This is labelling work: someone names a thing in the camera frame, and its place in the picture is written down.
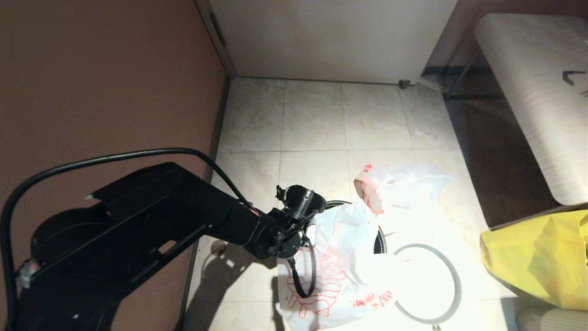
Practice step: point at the white plastic bag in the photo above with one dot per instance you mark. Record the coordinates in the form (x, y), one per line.
(413, 184)

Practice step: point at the black round trash bin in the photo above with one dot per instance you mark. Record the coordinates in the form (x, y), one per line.
(380, 241)

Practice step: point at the clear plastic bag red print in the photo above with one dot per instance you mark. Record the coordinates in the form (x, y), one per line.
(349, 257)

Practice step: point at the beige wooden table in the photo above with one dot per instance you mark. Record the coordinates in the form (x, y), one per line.
(528, 69)

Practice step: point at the grey metal furniture frame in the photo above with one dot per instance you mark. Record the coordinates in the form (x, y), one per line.
(462, 73)

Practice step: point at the yellow plastic bag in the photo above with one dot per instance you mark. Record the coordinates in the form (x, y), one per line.
(528, 262)

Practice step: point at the white cabinet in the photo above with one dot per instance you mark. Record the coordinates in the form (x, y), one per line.
(330, 41)

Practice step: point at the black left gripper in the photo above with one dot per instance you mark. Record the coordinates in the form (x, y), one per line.
(298, 202)

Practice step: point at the small dark cabinet foot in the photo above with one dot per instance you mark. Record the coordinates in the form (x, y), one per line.
(404, 84)

